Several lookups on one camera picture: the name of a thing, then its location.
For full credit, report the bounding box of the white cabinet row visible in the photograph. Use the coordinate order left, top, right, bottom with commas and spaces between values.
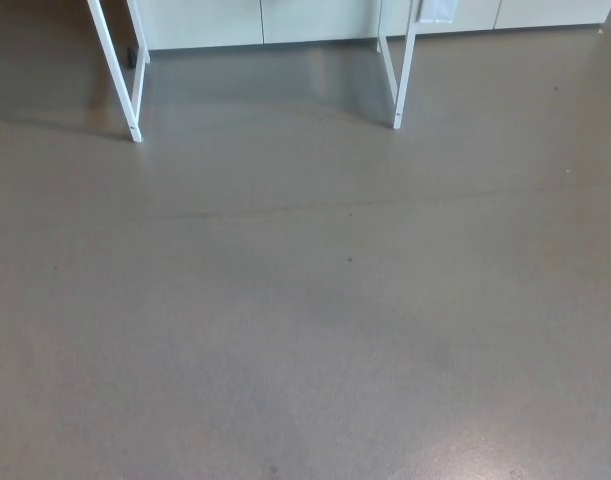
132, 0, 611, 52

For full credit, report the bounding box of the white metal frame desk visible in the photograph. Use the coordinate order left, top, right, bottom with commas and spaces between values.
86, 0, 427, 144

